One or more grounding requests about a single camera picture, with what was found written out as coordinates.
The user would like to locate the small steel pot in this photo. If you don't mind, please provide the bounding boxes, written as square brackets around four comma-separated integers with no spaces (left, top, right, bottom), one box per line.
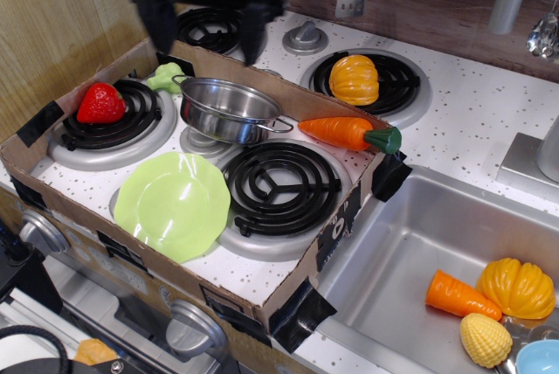
[178,77,293,145]

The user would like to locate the orange toy carrot green top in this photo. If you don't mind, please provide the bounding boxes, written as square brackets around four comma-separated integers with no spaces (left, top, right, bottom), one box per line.
[298,117,402,155]

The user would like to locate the light green plastic plate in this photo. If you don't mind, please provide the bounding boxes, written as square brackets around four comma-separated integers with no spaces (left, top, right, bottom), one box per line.
[113,152,231,264]

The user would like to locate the orange toy carrot piece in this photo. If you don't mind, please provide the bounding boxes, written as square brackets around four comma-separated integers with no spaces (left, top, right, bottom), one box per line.
[425,269,502,321]

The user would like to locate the back left black burner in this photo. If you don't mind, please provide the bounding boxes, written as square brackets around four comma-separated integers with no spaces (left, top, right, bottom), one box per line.
[176,7,244,54]

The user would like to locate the black burner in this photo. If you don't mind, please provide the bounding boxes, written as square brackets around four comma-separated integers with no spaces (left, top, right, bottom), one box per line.
[222,142,348,238]
[308,52,421,114]
[59,80,162,151]
[176,7,244,54]

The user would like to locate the light green toy broccoli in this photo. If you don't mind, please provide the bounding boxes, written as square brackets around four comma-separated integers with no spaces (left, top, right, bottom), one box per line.
[147,62,187,94]

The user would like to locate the silver back stove knob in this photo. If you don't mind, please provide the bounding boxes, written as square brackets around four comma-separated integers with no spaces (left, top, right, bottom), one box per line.
[282,20,328,56]

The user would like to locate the silver stove knob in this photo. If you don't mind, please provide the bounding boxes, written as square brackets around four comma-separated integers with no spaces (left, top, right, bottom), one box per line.
[179,127,231,159]
[282,20,328,56]

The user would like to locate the front left black burner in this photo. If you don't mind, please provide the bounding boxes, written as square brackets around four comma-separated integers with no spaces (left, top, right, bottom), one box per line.
[59,80,162,151]

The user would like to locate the silver centre stove knob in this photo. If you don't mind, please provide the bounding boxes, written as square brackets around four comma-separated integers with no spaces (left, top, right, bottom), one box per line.
[179,127,231,159]

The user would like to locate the red toy strawberry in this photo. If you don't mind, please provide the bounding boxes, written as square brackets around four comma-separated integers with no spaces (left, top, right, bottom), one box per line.
[77,82,127,124]

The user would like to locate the orange toy pumpkin on burner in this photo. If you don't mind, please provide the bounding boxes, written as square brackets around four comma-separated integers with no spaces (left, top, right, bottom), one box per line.
[328,54,380,106]

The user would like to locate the front right black burner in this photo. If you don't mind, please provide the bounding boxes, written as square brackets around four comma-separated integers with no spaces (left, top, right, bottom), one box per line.
[222,142,348,238]

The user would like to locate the back right black burner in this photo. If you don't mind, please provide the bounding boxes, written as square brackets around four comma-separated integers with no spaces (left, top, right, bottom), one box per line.
[308,52,421,114]

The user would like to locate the silver left oven knob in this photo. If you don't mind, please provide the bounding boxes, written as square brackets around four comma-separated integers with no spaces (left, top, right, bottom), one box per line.
[19,210,70,256]

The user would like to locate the silver oven knob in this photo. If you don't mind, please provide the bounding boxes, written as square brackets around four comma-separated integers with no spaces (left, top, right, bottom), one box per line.
[165,300,227,359]
[19,210,70,256]

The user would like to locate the cardboard fence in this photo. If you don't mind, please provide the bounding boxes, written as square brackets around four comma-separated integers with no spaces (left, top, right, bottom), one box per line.
[1,39,411,353]

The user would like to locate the black device left edge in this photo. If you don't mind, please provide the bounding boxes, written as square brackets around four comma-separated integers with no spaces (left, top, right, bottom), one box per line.
[1,221,63,314]

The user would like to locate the steel sink basin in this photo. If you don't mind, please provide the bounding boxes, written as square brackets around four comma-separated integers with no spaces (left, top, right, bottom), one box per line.
[319,167,558,373]

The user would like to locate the silver right oven knob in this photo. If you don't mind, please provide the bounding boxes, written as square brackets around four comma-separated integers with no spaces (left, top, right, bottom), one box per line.
[165,300,227,359]

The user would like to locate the hanging shiny spoon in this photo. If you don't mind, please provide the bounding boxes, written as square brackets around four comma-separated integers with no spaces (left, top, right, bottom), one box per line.
[526,0,558,64]

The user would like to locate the silver faucet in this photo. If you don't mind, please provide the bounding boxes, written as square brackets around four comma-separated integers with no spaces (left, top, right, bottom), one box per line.
[489,0,558,182]

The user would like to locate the orange toy bottom left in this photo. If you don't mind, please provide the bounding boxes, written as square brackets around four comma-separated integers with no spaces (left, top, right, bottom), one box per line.
[73,338,119,366]

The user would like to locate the orange toy pumpkin in sink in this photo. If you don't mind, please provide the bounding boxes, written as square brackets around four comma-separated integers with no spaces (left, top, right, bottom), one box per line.
[475,258,556,320]

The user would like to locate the yellow toy corn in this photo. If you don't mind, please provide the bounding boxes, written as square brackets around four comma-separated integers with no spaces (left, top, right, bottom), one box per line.
[459,313,513,369]

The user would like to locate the silver utensil in sink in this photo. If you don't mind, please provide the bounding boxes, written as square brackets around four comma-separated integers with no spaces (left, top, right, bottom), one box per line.
[494,311,558,374]

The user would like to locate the light blue bowl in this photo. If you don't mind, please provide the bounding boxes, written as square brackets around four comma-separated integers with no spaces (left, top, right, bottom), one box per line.
[515,339,559,374]

